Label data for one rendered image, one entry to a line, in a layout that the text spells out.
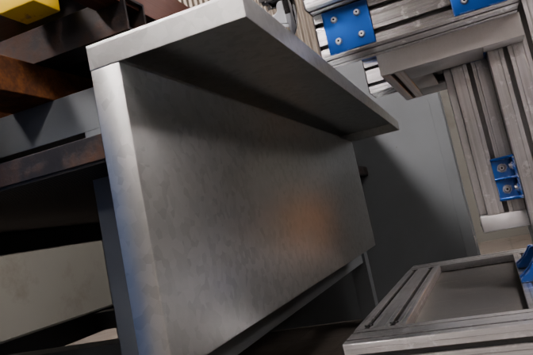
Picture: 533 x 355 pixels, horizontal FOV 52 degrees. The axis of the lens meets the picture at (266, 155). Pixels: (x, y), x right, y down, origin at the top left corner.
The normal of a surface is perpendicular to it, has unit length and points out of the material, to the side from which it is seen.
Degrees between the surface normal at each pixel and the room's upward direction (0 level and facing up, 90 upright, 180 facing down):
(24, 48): 90
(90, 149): 90
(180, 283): 90
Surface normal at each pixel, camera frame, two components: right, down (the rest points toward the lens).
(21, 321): 0.91, -0.23
